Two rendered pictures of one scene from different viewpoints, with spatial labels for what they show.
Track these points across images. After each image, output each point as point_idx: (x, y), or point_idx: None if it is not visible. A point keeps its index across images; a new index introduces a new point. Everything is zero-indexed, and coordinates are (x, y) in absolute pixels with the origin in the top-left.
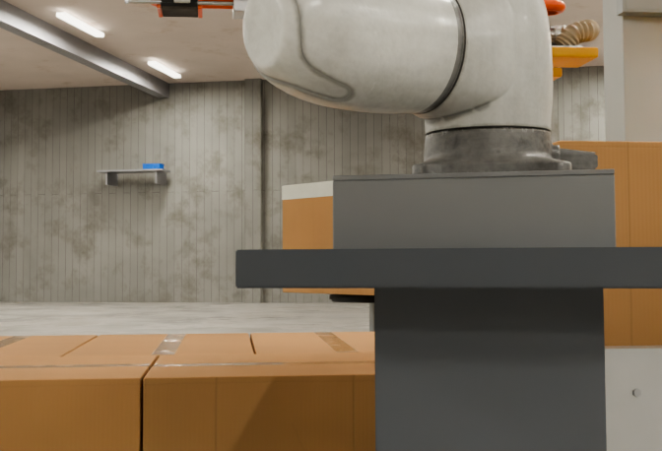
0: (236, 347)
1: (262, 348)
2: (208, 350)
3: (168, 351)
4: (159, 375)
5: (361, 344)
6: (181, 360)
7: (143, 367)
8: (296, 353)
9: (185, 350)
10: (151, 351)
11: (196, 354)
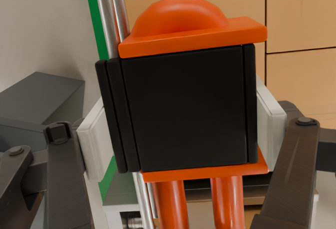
0: (326, 35)
1: (312, 56)
2: (303, 14)
3: None
4: (127, 5)
5: (330, 127)
6: (217, 5)
7: None
8: (267, 82)
9: None
10: None
11: (270, 9)
